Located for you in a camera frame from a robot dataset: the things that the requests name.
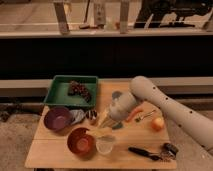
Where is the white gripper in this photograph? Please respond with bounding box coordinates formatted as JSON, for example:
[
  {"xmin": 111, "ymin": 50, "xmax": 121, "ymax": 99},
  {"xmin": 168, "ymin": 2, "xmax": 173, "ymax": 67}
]
[{"xmin": 98, "ymin": 92, "xmax": 138, "ymax": 128}]

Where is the yellow banana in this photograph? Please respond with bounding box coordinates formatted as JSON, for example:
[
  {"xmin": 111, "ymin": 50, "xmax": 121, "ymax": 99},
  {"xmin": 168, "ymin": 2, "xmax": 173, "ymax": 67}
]
[{"xmin": 87, "ymin": 127, "xmax": 112, "ymax": 138}]

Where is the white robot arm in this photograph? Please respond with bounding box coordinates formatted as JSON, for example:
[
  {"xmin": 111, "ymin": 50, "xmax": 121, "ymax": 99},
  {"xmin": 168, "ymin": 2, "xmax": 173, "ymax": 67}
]
[{"xmin": 100, "ymin": 76, "xmax": 213, "ymax": 156}]

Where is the white paper cup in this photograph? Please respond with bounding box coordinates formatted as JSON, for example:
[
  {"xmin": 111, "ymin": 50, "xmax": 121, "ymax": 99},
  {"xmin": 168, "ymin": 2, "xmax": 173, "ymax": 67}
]
[{"xmin": 96, "ymin": 136, "xmax": 115, "ymax": 155}]

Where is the green sponge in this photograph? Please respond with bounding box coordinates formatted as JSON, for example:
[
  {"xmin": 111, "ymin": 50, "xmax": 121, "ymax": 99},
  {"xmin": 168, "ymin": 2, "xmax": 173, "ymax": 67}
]
[{"xmin": 112, "ymin": 122, "xmax": 123, "ymax": 130}]

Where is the dark striped small object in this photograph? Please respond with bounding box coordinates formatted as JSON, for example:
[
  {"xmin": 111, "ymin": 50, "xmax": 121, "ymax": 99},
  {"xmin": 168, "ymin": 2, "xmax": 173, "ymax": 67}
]
[{"xmin": 86, "ymin": 110, "xmax": 97, "ymax": 121}]

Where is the orange carrot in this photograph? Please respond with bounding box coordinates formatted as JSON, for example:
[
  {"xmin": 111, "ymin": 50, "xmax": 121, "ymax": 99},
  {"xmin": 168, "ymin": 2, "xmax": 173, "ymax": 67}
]
[{"xmin": 125, "ymin": 108, "xmax": 143, "ymax": 122}]

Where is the metal fork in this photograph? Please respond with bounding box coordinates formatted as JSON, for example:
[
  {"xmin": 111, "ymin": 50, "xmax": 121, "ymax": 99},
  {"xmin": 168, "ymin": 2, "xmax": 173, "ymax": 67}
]
[{"xmin": 135, "ymin": 110, "xmax": 156, "ymax": 122}]

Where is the grey crumpled cloth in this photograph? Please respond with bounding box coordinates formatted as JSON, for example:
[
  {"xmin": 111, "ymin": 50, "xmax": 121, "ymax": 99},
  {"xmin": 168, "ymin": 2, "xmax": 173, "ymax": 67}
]
[{"xmin": 70, "ymin": 109, "xmax": 86, "ymax": 125}]

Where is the orange-red bowl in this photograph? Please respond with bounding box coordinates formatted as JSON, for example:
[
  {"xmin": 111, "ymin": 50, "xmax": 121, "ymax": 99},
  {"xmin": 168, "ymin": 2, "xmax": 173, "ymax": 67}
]
[{"xmin": 67, "ymin": 127, "xmax": 95, "ymax": 157}]

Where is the wooden table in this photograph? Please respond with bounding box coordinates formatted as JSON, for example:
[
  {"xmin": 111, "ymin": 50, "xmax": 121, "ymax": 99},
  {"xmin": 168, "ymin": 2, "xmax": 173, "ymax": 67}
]
[{"xmin": 24, "ymin": 80, "xmax": 178, "ymax": 170}]

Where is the dark grape bunch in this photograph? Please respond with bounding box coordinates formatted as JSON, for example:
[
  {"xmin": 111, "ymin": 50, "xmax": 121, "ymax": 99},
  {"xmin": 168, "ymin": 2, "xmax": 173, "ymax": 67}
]
[{"xmin": 68, "ymin": 81, "xmax": 91, "ymax": 102}]

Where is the orange apple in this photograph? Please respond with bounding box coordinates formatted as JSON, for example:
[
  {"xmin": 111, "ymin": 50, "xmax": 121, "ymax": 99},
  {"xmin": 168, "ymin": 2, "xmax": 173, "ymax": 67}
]
[{"xmin": 151, "ymin": 117, "xmax": 165, "ymax": 131}]

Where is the purple bowl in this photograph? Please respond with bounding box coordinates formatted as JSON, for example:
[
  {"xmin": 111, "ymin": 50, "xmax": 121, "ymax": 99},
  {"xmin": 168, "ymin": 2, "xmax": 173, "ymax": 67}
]
[{"xmin": 44, "ymin": 106, "xmax": 72, "ymax": 131}]

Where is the green plastic tray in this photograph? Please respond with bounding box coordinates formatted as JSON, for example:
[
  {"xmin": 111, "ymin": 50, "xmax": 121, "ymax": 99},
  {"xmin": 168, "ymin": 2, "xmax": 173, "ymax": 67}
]
[{"xmin": 44, "ymin": 75, "xmax": 98, "ymax": 109}]

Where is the small dark round object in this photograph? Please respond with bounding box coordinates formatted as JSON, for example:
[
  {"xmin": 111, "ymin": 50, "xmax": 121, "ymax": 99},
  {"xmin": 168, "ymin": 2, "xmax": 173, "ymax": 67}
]
[{"xmin": 163, "ymin": 143, "xmax": 178, "ymax": 156}]

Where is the black machine in background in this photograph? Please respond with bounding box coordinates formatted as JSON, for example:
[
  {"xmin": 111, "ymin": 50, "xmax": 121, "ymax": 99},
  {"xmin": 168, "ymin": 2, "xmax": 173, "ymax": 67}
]
[{"xmin": 134, "ymin": 0, "xmax": 213, "ymax": 28}]

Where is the black handled tool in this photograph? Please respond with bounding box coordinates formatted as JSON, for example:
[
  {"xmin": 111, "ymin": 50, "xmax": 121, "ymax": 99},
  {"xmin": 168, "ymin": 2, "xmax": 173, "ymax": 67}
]
[{"xmin": 128, "ymin": 147, "xmax": 162, "ymax": 161}]

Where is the grey post left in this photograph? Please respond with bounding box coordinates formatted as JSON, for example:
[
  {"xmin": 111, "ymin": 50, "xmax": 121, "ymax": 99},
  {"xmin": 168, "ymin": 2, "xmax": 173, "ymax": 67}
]
[{"xmin": 53, "ymin": 0, "xmax": 69, "ymax": 35}]

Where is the grey post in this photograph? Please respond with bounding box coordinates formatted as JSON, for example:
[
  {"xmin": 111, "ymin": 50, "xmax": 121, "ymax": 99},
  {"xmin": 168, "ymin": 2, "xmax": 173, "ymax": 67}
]
[
  {"xmin": 120, "ymin": 0, "xmax": 130, "ymax": 34},
  {"xmin": 53, "ymin": 0, "xmax": 69, "ymax": 35}
]

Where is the grey post right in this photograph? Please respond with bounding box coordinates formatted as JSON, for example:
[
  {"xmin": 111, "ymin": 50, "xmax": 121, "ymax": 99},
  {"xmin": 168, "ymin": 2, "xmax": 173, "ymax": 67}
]
[{"xmin": 120, "ymin": 0, "xmax": 130, "ymax": 34}]

